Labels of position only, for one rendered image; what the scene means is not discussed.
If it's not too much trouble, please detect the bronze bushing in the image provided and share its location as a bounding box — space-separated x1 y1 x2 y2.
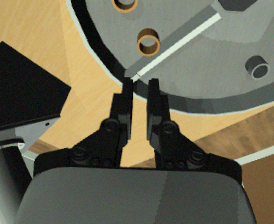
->
137 28 160 56
111 0 138 13

